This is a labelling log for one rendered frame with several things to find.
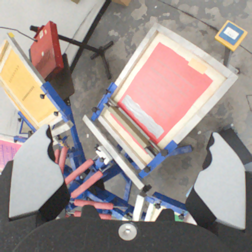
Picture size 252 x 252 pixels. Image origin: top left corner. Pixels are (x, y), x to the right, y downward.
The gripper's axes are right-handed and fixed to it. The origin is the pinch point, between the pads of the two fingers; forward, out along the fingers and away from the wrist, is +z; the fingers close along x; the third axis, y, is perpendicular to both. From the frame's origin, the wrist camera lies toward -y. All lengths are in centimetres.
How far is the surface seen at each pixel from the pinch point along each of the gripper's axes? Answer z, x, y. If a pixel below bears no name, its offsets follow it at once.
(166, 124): 68, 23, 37
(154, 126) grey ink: 71, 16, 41
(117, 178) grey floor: 154, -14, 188
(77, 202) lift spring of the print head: 50, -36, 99
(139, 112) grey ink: 79, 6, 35
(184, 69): 76, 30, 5
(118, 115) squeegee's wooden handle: 76, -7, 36
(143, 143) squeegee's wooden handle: 61, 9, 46
